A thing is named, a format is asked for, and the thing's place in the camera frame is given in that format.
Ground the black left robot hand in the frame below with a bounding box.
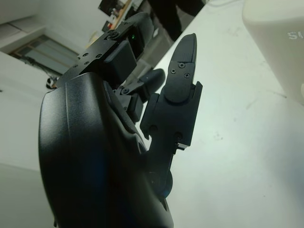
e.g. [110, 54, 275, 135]
[37, 11, 204, 228]

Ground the person in black trousers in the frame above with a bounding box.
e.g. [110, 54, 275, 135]
[147, 0, 205, 41]

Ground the cream white two-slot toaster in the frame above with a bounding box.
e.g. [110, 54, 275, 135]
[241, 0, 304, 106]

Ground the dark framed window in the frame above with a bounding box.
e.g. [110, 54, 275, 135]
[9, 34, 80, 78]

